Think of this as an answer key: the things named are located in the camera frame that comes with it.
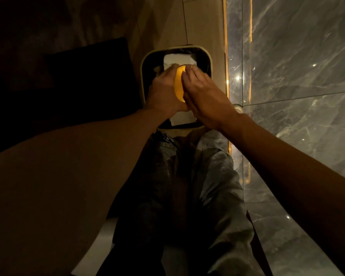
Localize person's left hand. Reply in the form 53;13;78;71
144;64;189;120

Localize person's right hand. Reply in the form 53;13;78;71
181;64;242;131

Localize yellow round fruit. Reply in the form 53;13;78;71
174;65;187;103

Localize person's left forearm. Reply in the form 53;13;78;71
0;108;168;276

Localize person's right forearm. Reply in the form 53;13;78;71
221;113;345;276

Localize white paper sheet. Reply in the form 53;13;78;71
163;53;198;127

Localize black waste bin white rim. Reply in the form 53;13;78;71
140;45;213;130

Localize dark black cabinet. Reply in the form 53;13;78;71
0;37;143;158

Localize person's grey trousers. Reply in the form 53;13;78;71
96;129;273;276

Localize white seat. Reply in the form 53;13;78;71
71;218;118;276

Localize black trouser drawstring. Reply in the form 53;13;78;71
155;131;176;145

